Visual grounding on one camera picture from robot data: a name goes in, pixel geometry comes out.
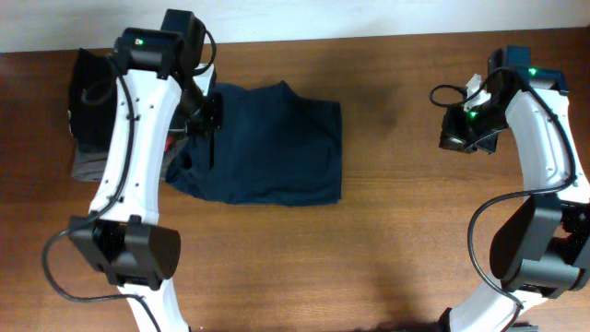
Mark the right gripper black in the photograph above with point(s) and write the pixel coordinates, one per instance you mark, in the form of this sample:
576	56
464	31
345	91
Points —
453	138

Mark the black base bracket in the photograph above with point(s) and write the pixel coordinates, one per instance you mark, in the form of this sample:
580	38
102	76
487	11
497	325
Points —
523	328

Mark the navy blue garment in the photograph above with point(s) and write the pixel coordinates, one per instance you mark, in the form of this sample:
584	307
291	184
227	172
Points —
274	148

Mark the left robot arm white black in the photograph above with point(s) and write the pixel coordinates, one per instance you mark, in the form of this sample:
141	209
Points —
157	75

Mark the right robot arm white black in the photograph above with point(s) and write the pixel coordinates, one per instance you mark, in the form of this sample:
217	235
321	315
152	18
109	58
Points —
542	250

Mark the grey folded garment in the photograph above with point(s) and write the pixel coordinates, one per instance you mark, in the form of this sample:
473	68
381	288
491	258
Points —
89	166

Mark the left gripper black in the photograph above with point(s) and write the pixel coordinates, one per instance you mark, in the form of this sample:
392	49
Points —
214	118

